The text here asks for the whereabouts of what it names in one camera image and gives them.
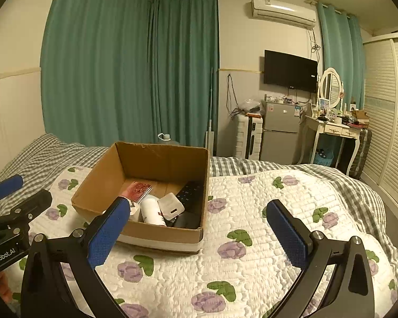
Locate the clear plastic bag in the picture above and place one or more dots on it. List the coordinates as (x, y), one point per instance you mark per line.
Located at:
(250, 104)

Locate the white air conditioner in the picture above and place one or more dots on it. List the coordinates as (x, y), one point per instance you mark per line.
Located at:
(283, 11)

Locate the white oval mirror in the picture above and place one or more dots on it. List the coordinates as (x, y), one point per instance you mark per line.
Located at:
(331, 87)

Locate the narrow green curtain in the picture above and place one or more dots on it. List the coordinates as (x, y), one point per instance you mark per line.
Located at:
(341, 49)

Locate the silver small fridge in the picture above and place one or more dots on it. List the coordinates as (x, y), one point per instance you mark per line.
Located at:
(278, 132)

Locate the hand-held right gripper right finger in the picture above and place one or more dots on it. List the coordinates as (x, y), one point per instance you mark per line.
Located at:
(287, 235)

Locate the white floral quilt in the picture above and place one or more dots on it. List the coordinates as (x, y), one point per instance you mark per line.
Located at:
(245, 271)

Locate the wide green curtain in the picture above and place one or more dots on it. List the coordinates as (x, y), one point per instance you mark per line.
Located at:
(96, 59)

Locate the white dressing table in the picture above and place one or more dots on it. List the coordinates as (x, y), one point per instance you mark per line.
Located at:
(331, 129)

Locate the black remote control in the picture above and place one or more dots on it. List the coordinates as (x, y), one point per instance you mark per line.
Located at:
(190, 192)

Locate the red patterned small pack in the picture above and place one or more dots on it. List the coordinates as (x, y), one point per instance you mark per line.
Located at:
(137, 190)

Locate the white mop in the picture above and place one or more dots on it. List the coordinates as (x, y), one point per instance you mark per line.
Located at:
(210, 139)

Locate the white bottle with red cap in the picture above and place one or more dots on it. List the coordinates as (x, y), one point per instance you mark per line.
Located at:
(151, 212)

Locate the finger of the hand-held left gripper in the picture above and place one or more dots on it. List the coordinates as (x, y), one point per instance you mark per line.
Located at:
(6, 185)
(33, 202)

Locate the cardboard box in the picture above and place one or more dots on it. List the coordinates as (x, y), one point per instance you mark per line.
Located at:
(99, 188)

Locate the blue plastic basket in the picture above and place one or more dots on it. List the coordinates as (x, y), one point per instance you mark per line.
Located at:
(323, 159)

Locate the white louvred wardrobe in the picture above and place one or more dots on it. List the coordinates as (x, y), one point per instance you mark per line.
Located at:
(391, 112)

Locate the black wall television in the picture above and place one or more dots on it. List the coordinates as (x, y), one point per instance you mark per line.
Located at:
(290, 71)

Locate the checked suitcase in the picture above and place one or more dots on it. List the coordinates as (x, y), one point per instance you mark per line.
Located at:
(361, 152)

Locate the brown box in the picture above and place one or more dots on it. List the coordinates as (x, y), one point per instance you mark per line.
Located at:
(361, 115)

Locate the person's left hand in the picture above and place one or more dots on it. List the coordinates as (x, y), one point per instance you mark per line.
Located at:
(3, 285)

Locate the white charger block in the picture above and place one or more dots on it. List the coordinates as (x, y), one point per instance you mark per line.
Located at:
(170, 205)

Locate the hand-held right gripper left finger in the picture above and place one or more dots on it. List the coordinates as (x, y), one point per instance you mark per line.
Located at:
(107, 235)

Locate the white ribbed suitcase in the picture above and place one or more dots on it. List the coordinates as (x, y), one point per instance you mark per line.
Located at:
(243, 139)

